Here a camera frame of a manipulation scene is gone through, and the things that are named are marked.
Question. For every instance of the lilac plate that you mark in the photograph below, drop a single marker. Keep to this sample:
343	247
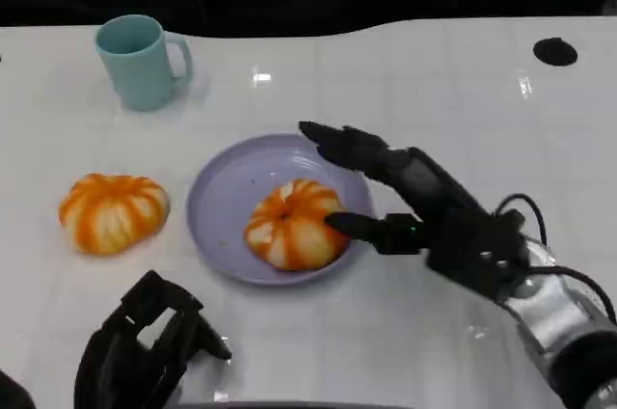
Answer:
222	206

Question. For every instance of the pale green mug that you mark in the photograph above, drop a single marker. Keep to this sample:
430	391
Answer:
140	71

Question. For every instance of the orange and white bread roll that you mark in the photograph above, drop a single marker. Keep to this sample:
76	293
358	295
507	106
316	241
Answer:
294	226
113	213

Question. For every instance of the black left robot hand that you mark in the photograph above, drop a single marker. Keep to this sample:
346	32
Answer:
125	365

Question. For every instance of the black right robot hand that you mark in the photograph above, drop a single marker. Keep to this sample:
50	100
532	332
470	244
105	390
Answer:
434	187

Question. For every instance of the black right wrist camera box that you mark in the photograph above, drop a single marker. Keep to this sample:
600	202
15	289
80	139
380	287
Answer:
477	254

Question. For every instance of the dark robot torso edge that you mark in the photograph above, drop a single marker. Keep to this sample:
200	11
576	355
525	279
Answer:
284	405

